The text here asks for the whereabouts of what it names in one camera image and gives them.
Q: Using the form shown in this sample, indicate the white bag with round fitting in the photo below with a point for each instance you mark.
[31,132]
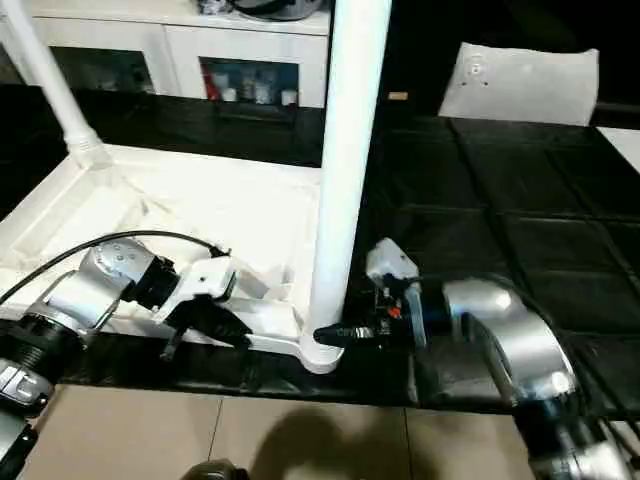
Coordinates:
[525,85]

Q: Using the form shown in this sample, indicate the black tangled items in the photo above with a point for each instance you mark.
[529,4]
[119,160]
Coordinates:
[212,5]

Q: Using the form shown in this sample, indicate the black box with gold label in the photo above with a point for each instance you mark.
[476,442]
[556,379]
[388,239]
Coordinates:
[415,50]

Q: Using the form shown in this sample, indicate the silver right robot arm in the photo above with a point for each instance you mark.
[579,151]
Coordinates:
[525,335]

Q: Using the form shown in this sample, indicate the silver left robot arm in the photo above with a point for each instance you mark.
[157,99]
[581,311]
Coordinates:
[85,295]

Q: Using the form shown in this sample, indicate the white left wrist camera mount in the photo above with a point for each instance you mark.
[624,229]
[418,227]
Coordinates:
[210,280]

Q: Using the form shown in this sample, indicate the white plastic table top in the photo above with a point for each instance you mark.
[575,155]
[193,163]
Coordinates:
[200,200]

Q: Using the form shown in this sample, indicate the black table mat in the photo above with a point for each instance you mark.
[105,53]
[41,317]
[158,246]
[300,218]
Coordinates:
[500,200]

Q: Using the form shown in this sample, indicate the white flat board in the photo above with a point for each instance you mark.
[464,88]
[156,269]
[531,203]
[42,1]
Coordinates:
[622,145]

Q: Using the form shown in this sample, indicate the white plastic table leg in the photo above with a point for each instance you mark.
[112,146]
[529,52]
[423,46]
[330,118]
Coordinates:
[350,125]
[55,85]

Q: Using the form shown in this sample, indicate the white glass-door cabinet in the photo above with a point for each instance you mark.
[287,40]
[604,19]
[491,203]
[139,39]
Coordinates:
[125,35]

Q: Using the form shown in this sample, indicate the dark robot left foot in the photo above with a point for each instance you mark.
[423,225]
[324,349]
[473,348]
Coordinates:
[217,471]

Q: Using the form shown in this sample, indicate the red packet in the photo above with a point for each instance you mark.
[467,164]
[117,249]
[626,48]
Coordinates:
[211,85]

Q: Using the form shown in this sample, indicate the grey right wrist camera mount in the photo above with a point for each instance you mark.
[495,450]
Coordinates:
[390,260]

